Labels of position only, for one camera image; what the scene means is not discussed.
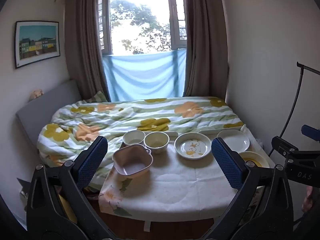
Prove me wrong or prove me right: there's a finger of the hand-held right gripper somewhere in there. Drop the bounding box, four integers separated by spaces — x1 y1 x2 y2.
271 135 300 157
301 124 320 141

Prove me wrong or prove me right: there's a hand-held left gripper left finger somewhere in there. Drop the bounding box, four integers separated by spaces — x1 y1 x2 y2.
26 135 113 240

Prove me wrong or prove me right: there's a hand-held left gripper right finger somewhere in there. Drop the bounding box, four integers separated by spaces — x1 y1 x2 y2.
200 137 293 240

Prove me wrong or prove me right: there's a plain white plate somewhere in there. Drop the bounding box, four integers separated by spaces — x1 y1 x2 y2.
216 129 250 153

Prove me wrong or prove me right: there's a pink square bowl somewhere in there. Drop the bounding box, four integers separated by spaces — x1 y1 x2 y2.
112 144 153 178

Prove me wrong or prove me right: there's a yellow patterned deep plate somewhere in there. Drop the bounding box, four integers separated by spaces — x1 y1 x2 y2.
174 132 212 160

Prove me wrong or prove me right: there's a white bowl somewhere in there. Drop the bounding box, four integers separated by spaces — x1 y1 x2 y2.
144 131 170 154
122 130 146 147

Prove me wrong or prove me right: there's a person's right hand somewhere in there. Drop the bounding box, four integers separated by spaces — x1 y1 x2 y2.
301 186 316 213

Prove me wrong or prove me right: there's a floral striped blanket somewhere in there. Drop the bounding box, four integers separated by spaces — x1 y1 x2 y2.
37 96 244 193

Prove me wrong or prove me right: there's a floral white tablecloth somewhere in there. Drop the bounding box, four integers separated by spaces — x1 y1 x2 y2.
98 127 275 218

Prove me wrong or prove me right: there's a black metal rod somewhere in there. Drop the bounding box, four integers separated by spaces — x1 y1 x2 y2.
297 61 320 76

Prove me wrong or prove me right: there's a green striped pillow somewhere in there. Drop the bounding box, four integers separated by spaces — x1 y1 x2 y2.
86 91 108 103

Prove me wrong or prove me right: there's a grey headboard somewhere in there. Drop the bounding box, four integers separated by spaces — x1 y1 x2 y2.
15 80 83 153

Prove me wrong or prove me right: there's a small plush toy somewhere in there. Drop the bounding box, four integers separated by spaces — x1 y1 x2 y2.
30 89 44 102

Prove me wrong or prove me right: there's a light blue cloth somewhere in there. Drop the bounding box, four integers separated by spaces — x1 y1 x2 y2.
101 49 187 102

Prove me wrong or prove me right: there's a window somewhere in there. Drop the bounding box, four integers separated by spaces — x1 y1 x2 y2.
97 0 188 57

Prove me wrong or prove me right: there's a black cable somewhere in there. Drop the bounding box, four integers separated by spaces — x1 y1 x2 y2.
268 66 305 156

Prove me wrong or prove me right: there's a framed wall picture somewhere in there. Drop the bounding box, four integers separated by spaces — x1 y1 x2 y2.
14 20 60 69

